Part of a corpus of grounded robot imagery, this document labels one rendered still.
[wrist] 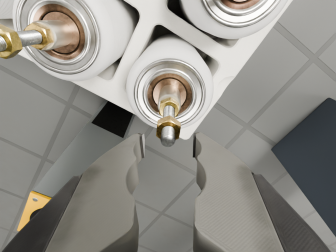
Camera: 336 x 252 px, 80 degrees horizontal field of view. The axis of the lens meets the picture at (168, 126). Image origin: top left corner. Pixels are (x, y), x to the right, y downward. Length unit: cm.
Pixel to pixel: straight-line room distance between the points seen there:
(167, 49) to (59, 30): 9
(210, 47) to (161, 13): 7
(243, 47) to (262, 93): 25
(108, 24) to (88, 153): 17
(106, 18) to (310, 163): 47
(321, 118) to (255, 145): 16
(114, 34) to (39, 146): 49
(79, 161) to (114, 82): 12
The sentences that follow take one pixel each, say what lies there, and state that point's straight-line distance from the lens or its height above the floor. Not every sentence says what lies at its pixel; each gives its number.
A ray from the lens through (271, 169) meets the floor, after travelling 66.
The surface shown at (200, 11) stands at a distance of 21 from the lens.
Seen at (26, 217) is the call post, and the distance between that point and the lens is 28.
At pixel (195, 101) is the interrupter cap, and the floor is 25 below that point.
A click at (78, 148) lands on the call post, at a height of 23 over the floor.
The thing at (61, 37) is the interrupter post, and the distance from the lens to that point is 21.
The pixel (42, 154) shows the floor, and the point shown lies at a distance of 67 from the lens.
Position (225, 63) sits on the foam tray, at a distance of 29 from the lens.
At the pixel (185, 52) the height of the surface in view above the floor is 25.
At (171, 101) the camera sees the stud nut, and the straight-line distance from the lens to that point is 18.
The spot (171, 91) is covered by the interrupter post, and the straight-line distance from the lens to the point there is 19.
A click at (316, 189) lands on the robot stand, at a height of 16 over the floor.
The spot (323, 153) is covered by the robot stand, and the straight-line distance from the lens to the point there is 53.
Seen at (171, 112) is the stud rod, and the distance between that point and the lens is 16.
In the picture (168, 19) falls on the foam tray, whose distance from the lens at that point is 28.
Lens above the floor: 46
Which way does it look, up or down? 62 degrees down
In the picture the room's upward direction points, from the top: 177 degrees counter-clockwise
